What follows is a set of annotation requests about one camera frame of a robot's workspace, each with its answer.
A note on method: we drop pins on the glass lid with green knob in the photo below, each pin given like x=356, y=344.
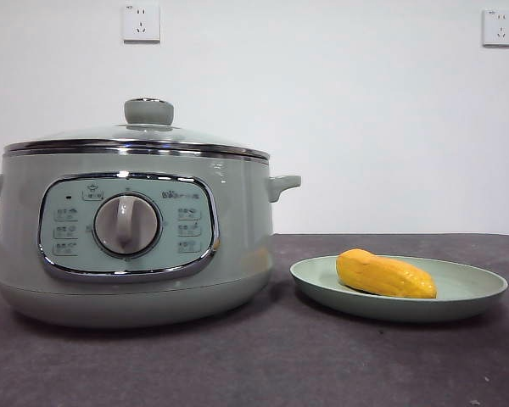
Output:
x=148, y=112

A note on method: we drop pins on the pale green electric steamer pot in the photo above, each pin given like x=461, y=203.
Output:
x=237, y=233

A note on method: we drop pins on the pale green round plate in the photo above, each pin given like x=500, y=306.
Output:
x=462, y=292

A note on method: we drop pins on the white wall socket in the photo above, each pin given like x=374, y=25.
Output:
x=499, y=27
x=141, y=23

